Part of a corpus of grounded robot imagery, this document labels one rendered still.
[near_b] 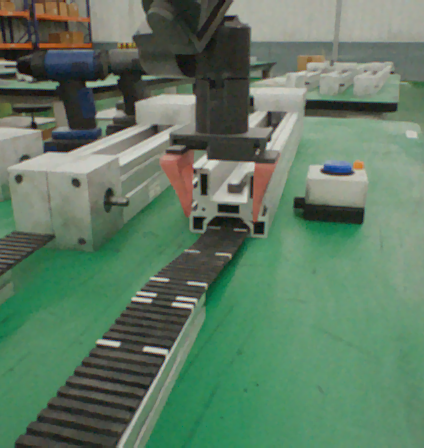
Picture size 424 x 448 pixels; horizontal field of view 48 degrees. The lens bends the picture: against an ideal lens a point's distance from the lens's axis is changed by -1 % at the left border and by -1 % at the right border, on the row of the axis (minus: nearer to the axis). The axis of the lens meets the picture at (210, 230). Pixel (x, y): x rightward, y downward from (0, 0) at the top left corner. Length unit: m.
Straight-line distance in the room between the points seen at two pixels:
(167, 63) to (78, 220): 0.20
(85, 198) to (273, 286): 0.23
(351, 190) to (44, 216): 0.39
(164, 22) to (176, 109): 0.49
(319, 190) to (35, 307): 0.39
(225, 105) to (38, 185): 0.23
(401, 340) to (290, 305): 0.10
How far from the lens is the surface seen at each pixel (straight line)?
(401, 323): 0.45
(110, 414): 0.29
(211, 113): 0.50
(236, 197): 0.61
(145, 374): 0.31
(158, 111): 0.94
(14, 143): 0.81
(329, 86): 2.51
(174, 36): 0.46
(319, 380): 0.37
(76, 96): 1.01
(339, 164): 0.68
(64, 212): 0.57
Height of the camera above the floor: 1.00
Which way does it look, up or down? 21 degrees down
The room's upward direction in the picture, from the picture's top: straight up
